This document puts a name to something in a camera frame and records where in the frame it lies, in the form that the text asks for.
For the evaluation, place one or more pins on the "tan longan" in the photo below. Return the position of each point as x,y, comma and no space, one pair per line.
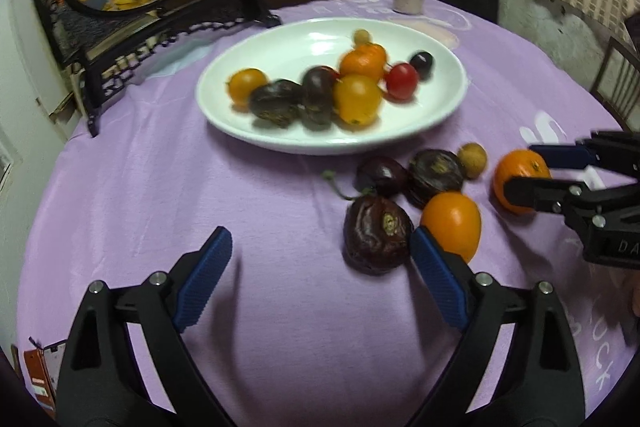
361,37
472,159

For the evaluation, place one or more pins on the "dark wrinkled passion fruit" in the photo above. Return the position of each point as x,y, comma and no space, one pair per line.
275,103
435,177
375,237

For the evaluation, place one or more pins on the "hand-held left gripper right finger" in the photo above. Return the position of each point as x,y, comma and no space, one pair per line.
440,277

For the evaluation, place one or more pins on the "red tomato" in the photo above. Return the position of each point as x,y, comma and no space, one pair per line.
401,81

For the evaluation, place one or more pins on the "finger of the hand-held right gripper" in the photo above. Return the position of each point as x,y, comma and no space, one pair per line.
560,156
530,194

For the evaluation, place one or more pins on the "white oval plate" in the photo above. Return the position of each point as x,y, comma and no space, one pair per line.
280,47

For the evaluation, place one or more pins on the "dark plum with stem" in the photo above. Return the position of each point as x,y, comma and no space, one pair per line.
382,177

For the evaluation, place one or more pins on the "orange mandarin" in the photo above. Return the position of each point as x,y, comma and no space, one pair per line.
363,61
522,164

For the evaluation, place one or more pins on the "wooden slatted chair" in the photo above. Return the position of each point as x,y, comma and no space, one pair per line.
602,67

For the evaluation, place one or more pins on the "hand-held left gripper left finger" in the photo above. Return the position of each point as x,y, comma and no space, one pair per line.
205,277

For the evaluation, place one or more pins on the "red printed box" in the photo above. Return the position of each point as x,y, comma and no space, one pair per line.
39,374

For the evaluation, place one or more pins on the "dark round passion fruit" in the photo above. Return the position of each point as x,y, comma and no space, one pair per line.
318,97

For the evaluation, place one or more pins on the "small yellow orange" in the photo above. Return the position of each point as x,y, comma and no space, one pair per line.
246,86

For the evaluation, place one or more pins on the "dark grape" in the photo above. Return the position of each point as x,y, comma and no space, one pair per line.
421,64

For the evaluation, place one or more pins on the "person's right hand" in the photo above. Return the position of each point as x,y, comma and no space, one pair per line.
635,297

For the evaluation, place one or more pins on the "purple printed tablecloth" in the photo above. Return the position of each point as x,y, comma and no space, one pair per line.
175,187

